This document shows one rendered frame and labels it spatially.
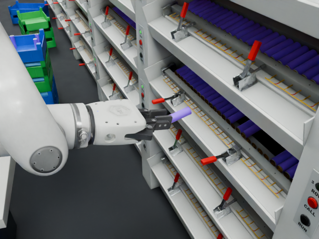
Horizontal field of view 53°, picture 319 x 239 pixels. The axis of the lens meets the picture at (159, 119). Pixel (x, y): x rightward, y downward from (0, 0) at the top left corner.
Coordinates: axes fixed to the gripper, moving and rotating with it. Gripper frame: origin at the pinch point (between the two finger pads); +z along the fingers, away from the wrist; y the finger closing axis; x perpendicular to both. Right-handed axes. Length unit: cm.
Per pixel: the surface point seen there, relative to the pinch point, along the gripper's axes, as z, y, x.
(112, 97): 24, 88, 44
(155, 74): 16.6, 34.9, 5.9
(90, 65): 25, 132, 45
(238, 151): 16.9, -8.3, 4.8
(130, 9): 11, 49, -10
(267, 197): 16.6, -19.8, 7.4
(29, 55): -15, 94, 24
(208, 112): 18.5, 6.8, 3.5
